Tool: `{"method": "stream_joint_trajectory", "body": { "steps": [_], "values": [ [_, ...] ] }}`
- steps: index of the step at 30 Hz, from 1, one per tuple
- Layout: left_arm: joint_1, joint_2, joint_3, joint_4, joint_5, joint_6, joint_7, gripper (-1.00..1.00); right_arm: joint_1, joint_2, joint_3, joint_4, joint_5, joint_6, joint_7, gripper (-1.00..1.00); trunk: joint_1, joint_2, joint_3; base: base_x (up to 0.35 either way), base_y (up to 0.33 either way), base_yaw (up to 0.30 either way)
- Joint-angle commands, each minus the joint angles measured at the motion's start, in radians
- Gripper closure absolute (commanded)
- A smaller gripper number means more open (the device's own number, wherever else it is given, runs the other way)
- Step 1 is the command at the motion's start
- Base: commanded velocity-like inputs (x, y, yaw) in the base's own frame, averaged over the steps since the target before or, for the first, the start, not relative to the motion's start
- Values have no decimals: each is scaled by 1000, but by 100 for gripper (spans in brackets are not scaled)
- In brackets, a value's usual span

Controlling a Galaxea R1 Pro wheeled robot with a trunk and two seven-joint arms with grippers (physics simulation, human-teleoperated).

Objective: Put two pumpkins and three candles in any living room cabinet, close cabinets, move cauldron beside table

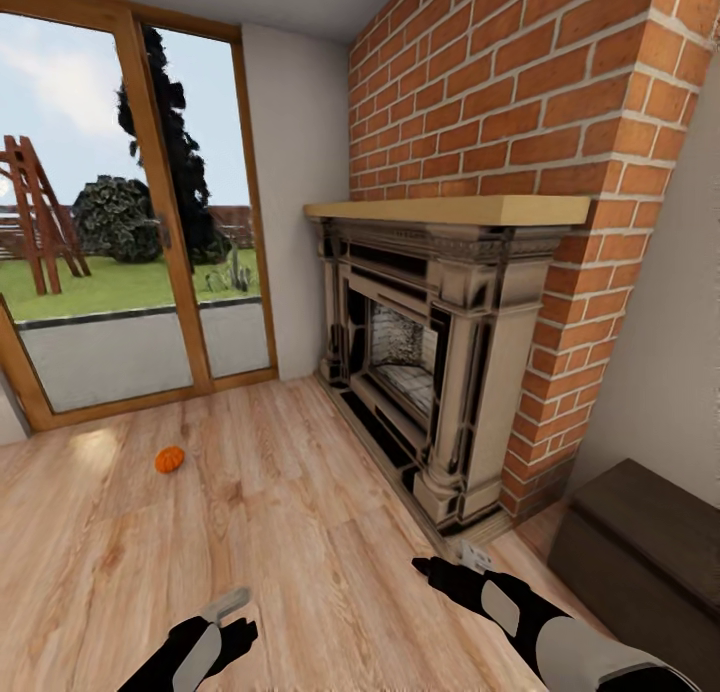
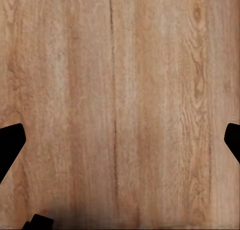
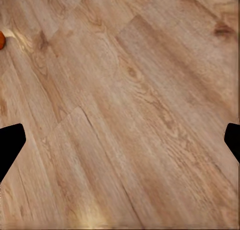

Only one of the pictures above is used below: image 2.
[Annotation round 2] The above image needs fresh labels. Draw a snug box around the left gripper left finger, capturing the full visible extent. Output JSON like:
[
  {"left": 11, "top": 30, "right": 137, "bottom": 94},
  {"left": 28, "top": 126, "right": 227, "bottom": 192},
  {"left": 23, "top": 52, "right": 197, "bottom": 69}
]
[{"left": 0, "top": 123, "right": 26, "bottom": 183}]

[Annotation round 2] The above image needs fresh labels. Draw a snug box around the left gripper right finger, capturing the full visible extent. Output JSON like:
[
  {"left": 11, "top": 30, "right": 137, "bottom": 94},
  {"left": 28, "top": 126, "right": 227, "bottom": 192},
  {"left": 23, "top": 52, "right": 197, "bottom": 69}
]
[{"left": 224, "top": 123, "right": 240, "bottom": 163}]

